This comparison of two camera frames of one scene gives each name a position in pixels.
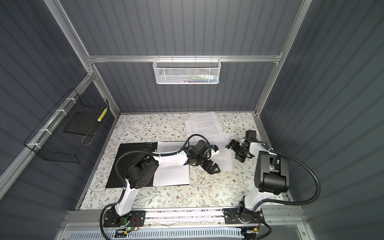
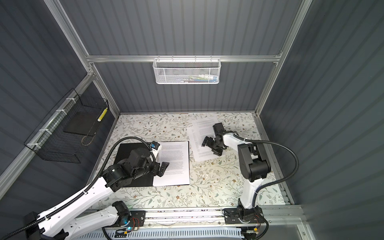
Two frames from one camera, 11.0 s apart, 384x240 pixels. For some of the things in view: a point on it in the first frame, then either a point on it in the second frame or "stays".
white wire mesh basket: x=187 y=71 stays
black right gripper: x=242 y=158 -> x=218 y=151
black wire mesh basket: x=66 y=134 stays
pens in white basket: x=199 y=78 stays
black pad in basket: x=83 y=123 stays
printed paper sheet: x=224 y=159 -> x=177 y=172
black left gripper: x=211 y=171 -> x=156 y=166
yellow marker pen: x=102 y=115 stays
